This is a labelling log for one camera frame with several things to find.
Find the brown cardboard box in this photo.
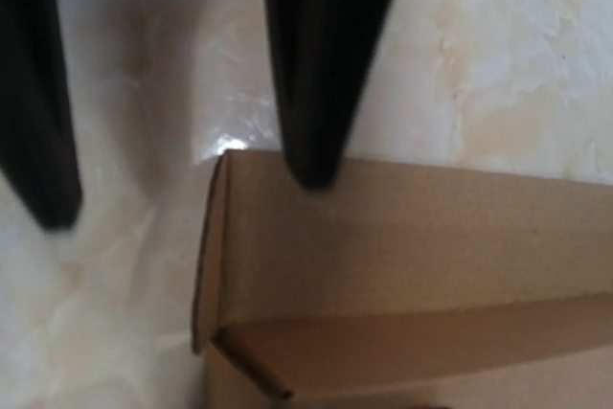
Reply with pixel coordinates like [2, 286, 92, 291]
[192, 150, 612, 408]

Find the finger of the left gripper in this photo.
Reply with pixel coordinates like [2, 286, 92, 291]
[1, 0, 82, 231]
[264, 0, 392, 190]

